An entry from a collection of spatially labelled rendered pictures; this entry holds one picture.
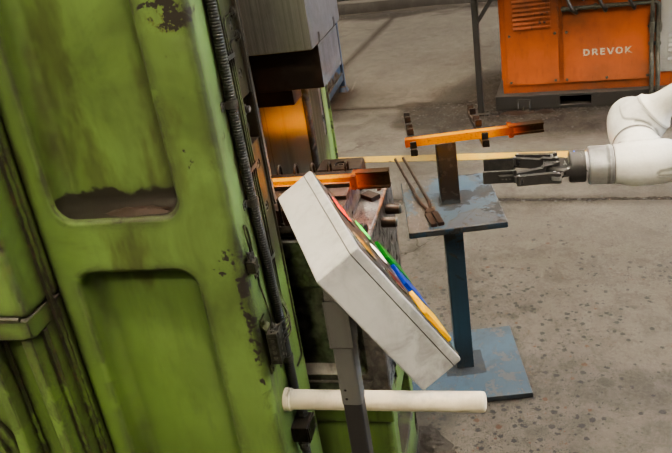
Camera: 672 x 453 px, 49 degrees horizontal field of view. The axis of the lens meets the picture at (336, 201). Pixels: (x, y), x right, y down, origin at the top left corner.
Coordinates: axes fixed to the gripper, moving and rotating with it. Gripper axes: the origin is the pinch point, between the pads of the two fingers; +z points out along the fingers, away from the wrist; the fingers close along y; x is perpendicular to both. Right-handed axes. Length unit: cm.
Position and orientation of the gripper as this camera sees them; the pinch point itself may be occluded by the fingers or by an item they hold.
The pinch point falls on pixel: (495, 170)
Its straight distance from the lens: 179.1
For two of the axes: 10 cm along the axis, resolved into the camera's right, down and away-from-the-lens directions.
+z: -9.7, 0.5, 2.3
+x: -1.4, -9.0, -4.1
